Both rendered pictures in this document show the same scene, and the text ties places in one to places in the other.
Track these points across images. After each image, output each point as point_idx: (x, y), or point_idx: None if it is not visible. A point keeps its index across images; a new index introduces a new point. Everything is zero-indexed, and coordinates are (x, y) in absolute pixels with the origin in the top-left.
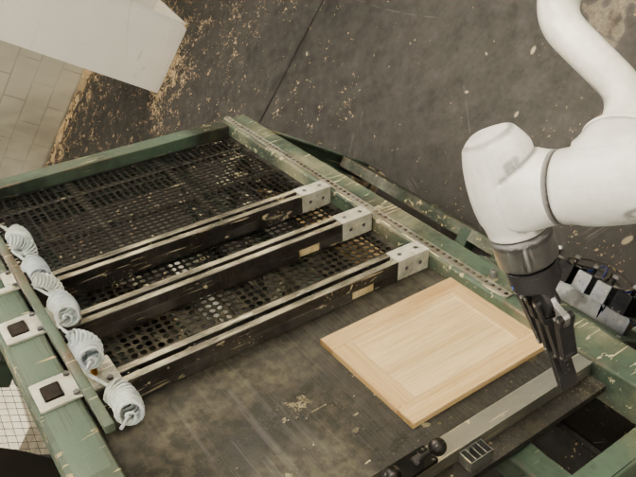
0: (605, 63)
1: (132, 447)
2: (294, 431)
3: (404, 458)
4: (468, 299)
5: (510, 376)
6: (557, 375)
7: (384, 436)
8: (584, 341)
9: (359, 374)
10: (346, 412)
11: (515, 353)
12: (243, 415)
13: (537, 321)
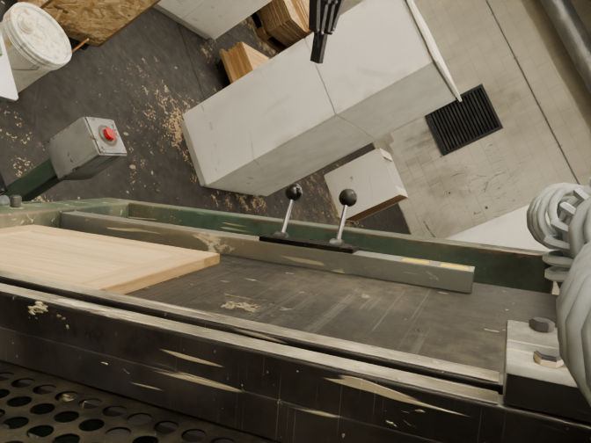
0: None
1: None
2: (295, 301)
3: (286, 239)
4: None
5: None
6: (324, 49)
7: (244, 270)
8: (45, 206)
9: (154, 273)
10: (226, 285)
11: (62, 231)
12: (314, 332)
13: (326, 8)
